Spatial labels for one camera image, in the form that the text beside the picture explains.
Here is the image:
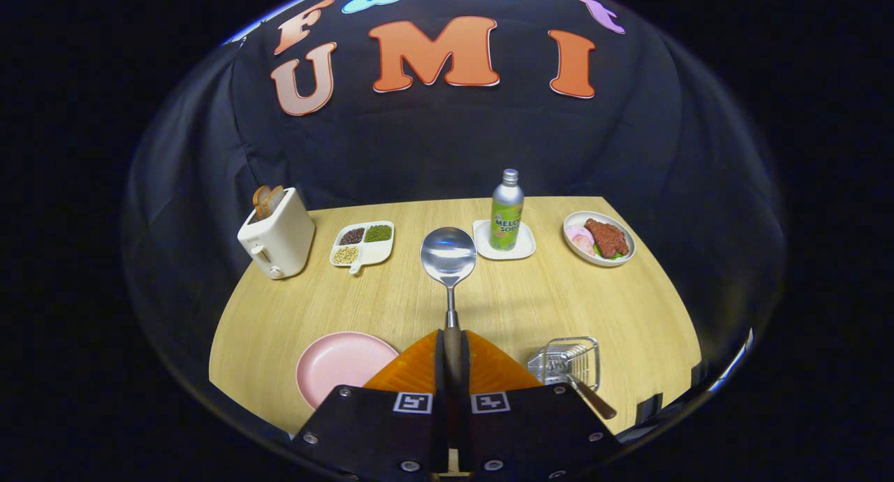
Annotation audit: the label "white oval plate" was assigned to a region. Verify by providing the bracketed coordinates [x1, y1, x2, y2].
[562, 211, 637, 268]

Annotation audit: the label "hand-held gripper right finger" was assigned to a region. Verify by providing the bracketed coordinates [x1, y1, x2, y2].
[457, 330, 621, 480]

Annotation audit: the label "red meat slab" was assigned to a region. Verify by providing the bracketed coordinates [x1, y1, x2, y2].
[584, 219, 629, 258]

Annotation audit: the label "pink ham slices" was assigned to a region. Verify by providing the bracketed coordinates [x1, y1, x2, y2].
[566, 225, 596, 256]

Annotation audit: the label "green soda bottle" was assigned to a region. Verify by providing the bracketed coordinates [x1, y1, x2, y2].
[489, 168, 525, 251]

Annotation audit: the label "metal spoon with wooden handle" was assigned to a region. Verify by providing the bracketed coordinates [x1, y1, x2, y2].
[420, 226, 478, 386]

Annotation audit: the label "metal wire cutlery rack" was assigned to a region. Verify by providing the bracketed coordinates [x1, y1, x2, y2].
[527, 336, 601, 393]

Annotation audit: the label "white square coaster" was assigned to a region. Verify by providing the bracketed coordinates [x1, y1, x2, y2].
[472, 219, 537, 261]

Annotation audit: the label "white toaster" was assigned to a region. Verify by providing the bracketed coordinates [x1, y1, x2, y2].
[237, 187, 316, 280]

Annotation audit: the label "pink round plate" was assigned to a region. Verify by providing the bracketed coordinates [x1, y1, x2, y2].
[295, 331, 400, 410]

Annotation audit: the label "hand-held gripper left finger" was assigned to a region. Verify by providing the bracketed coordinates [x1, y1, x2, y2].
[290, 330, 452, 480]

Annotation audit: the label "white divided dish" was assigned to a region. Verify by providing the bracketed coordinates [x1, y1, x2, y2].
[329, 221, 395, 275]

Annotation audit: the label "metal fork with wooden handle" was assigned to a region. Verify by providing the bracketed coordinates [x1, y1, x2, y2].
[541, 353, 619, 421]

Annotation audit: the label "brown bread slices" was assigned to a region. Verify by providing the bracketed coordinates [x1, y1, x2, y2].
[252, 184, 286, 221]

